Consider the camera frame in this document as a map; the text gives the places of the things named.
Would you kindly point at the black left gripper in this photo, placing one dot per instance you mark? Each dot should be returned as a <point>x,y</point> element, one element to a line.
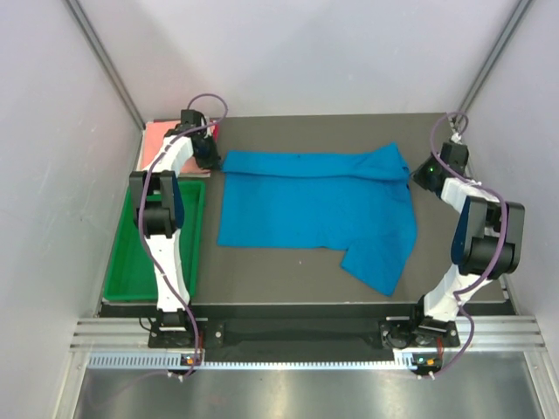
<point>211,162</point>

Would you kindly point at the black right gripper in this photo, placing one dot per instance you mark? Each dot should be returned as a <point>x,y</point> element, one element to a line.
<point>418,175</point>

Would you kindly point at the blue t shirt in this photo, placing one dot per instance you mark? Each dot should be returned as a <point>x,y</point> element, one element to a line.
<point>356,203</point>

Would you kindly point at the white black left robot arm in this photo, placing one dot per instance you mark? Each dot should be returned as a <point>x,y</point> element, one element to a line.
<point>159,216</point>

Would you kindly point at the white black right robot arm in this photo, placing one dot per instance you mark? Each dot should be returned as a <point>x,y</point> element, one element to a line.
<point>486,244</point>

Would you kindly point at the folded pink t shirt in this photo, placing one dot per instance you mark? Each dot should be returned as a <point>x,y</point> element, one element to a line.
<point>152,139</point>

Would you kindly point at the green plastic tray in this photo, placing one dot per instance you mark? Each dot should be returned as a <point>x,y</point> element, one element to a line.
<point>130,273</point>

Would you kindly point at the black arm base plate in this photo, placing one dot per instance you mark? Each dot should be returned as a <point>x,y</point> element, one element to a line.
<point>394,334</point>

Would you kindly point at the aluminium frame rail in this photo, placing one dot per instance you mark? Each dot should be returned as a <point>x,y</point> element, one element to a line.
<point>490,333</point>

